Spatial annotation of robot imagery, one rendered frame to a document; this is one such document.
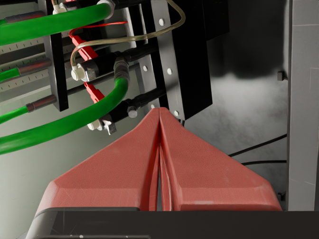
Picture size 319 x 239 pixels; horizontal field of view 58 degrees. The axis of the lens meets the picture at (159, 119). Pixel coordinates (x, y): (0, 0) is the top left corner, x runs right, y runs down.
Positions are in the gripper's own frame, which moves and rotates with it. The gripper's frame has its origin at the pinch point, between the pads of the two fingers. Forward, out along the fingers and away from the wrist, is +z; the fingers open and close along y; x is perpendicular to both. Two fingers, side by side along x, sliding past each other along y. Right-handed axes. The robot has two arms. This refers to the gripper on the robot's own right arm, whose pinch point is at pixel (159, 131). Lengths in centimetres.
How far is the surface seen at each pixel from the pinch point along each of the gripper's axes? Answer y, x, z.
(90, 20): 5.8, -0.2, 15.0
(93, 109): 5.8, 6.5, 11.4
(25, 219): 32, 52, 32
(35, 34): 9.3, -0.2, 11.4
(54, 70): 19.5, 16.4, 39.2
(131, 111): 4.4, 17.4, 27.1
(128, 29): 5.3, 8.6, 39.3
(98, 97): 9.9, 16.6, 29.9
